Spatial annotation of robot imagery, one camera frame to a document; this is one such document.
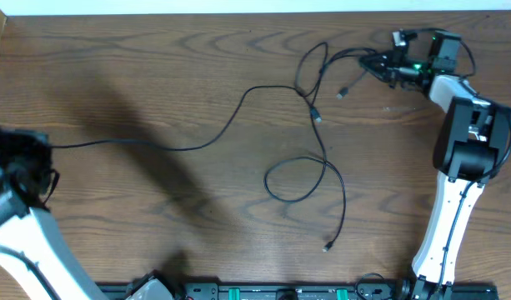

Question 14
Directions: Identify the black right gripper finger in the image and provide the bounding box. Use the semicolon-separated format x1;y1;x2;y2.
359;51;394;67
359;62;392;82

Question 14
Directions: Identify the black USB cable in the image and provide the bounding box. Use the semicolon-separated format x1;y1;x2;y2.
263;47;379;253

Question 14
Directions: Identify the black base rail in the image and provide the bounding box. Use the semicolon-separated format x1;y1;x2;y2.
96;282;500;300

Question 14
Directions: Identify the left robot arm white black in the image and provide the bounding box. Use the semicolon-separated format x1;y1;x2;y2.
0;127;175;299

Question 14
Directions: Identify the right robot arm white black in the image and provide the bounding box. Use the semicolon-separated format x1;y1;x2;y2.
359;28;511;299

